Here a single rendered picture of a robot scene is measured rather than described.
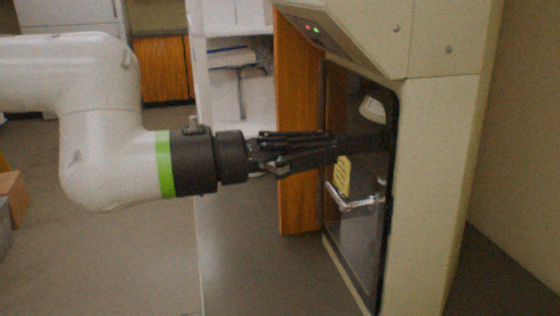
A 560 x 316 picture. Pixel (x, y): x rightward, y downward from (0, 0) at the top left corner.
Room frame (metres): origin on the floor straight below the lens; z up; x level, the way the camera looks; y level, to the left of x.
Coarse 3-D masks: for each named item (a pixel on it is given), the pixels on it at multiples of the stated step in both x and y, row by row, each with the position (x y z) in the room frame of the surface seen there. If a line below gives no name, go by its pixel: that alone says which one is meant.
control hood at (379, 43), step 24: (288, 0) 0.65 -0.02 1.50; (312, 0) 0.55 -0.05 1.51; (336, 0) 0.50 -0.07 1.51; (360, 0) 0.50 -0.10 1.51; (384, 0) 0.51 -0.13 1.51; (408, 0) 0.51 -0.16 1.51; (336, 24) 0.50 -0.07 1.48; (360, 24) 0.50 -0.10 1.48; (384, 24) 0.51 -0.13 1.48; (408, 24) 0.51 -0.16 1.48; (360, 48) 0.50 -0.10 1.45; (384, 48) 0.51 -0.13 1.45; (408, 48) 0.52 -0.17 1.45; (384, 72) 0.51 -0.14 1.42
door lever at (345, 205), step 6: (330, 180) 0.63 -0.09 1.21; (330, 186) 0.61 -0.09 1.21; (336, 186) 0.61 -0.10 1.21; (330, 192) 0.60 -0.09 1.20; (336, 192) 0.59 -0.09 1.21; (342, 192) 0.59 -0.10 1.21; (336, 198) 0.58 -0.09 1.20; (342, 198) 0.57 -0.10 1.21; (366, 198) 0.57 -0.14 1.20; (372, 198) 0.56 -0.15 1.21; (342, 204) 0.55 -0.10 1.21; (348, 204) 0.55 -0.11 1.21; (354, 204) 0.55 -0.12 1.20; (360, 204) 0.55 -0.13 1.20; (366, 204) 0.56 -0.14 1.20; (372, 204) 0.55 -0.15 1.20; (342, 210) 0.55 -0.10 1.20; (348, 210) 0.55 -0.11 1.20
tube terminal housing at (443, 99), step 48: (432, 0) 0.52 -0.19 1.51; (480, 0) 0.54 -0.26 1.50; (432, 48) 0.52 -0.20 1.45; (480, 48) 0.54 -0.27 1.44; (432, 96) 0.52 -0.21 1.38; (480, 96) 0.59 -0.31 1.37; (432, 144) 0.53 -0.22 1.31; (432, 192) 0.53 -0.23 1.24; (432, 240) 0.53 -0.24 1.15; (384, 288) 0.52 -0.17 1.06; (432, 288) 0.53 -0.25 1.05
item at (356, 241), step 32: (352, 96) 0.66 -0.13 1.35; (384, 96) 0.55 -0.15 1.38; (352, 128) 0.65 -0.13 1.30; (384, 128) 0.54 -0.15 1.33; (352, 160) 0.64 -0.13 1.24; (384, 160) 0.53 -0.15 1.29; (352, 192) 0.64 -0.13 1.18; (384, 192) 0.52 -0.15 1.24; (352, 224) 0.63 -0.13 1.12; (384, 224) 0.52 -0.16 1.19; (352, 256) 0.62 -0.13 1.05
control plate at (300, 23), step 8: (288, 16) 0.75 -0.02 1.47; (296, 24) 0.76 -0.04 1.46; (304, 24) 0.68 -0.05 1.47; (312, 24) 0.62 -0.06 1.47; (304, 32) 0.76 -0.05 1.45; (312, 32) 0.69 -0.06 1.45; (320, 32) 0.63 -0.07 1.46; (312, 40) 0.76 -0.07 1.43; (320, 40) 0.69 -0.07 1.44; (328, 40) 0.63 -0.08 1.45; (328, 48) 0.69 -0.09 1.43; (344, 56) 0.63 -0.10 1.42
